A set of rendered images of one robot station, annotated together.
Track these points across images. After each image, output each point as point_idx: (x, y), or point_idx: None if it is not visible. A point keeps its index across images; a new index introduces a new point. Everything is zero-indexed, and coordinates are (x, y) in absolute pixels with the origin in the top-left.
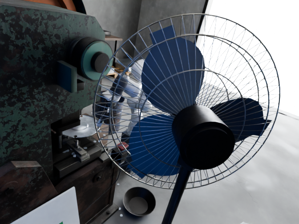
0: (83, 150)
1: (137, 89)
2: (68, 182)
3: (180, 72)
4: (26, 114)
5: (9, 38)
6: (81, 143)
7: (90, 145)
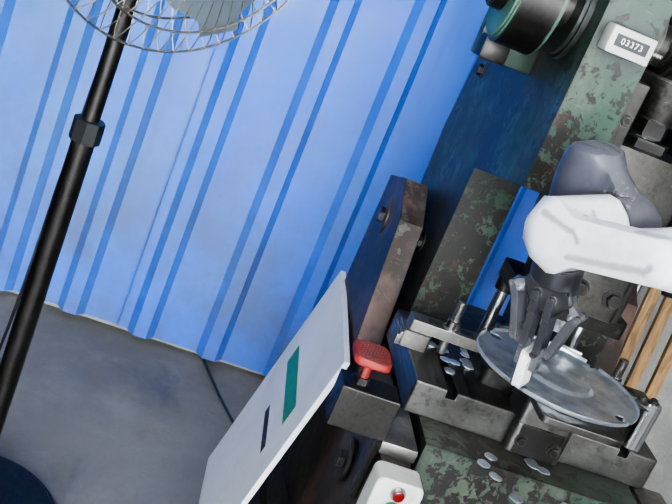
0: (425, 322)
1: (539, 201)
2: None
3: None
4: (484, 112)
5: None
6: (480, 385)
7: (454, 384)
